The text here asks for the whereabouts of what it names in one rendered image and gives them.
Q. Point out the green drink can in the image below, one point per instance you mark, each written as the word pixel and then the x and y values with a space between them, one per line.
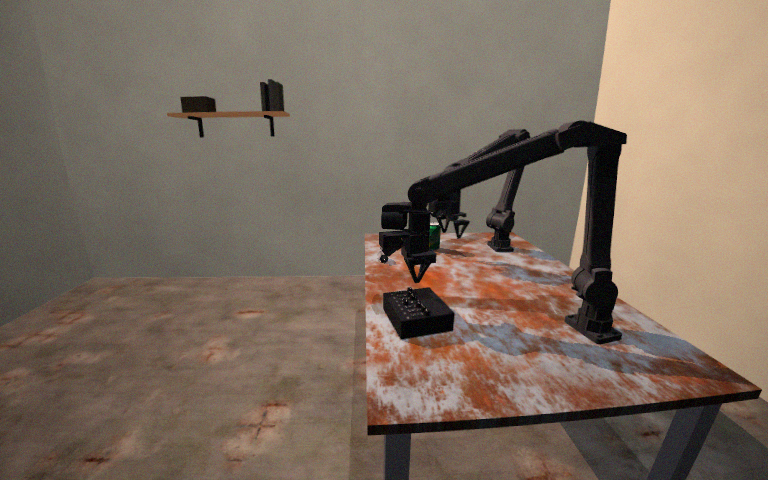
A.
pixel 434 239

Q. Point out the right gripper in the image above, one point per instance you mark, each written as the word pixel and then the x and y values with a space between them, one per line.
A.
pixel 456 222

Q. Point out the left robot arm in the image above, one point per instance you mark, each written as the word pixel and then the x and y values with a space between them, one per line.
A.
pixel 594 320

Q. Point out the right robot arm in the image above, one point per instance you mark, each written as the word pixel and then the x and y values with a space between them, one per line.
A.
pixel 500 242

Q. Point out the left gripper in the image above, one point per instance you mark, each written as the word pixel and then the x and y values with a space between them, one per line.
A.
pixel 427 257

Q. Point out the black lighting desk fader panel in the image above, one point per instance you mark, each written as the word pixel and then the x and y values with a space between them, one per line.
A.
pixel 425 314

